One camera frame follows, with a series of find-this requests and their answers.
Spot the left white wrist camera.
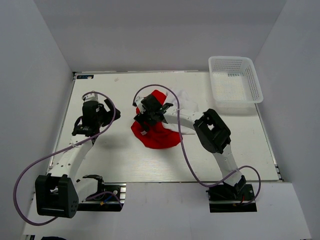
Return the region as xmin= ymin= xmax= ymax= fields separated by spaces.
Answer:
xmin=82 ymin=92 xmax=99 ymax=103

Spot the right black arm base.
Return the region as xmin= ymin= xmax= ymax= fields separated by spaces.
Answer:
xmin=206 ymin=184 xmax=257 ymax=213

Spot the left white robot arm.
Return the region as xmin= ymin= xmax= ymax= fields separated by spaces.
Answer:
xmin=35 ymin=96 xmax=121 ymax=218

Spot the white plastic basket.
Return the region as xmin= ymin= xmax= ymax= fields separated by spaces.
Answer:
xmin=208 ymin=56 xmax=264 ymax=104

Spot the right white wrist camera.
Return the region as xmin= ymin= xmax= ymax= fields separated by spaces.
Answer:
xmin=132 ymin=96 xmax=146 ymax=114

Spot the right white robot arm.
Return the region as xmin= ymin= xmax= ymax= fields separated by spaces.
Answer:
xmin=132 ymin=94 xmax=247 ymax=200

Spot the white t shirt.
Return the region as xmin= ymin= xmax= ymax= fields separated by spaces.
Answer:
xmin=162 ymin=87 xmax=199 ymax=135

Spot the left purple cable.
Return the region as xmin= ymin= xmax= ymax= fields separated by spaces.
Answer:
xmin=13 ymin=91 xmax=124 ymax=225

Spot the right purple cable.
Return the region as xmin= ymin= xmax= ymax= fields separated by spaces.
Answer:
xmin=132 ymin=84 xmax=262 ymax=207

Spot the red t shirt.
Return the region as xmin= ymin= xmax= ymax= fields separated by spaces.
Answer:
xmin=131 ymin=90 xmax=181 ymax=150

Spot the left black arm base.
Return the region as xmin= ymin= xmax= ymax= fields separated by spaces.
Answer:
xmin=74 ymin=179 xmax=127 ymax=212

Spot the blue table label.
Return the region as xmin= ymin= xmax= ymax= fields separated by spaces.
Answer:
xmin=76 ymin=74 xmax=94 ymax=80

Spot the purple cable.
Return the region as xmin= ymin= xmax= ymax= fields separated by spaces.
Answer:
xmin=13 ymin=91 xmax=124 ymax=225
xmin=132 ymin=84 xmax=262 ymax=207

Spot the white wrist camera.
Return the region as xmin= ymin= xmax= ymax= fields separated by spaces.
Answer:
xmin=82 ymin=92 xmax=99 ymax=103
xmin=132 ymin=96 xmax=146 ymax=114

